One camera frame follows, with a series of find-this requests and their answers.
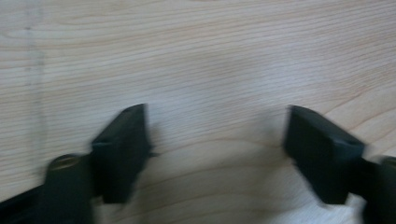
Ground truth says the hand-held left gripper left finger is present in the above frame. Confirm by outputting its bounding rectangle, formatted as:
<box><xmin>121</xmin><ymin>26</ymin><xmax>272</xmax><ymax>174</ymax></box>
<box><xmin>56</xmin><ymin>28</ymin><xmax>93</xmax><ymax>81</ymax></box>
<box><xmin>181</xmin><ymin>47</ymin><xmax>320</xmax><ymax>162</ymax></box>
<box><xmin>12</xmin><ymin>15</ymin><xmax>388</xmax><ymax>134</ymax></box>
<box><xmin>91</xmin><ymin>103</ymin><xmax>153</xmax><ymax>205</ymax></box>

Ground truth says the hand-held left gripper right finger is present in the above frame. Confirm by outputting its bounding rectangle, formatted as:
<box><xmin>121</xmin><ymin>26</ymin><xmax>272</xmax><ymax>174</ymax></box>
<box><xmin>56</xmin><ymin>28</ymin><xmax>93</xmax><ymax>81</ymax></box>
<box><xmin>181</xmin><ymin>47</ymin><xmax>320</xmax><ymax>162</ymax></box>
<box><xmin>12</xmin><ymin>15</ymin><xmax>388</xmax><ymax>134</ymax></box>
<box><xmin>282</xmin><ymin>105</ymin><xmax>366</xmax><ymax>206</ymax></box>

